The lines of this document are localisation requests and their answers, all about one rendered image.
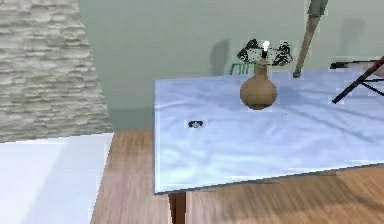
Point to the small black round object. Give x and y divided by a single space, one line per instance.
195 124

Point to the green chair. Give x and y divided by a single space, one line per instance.
240 67

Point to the brown round vase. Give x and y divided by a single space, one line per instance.
258 91

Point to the pale blue table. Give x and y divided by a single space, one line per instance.
253 146

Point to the black and white flowers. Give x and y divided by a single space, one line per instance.
266 53

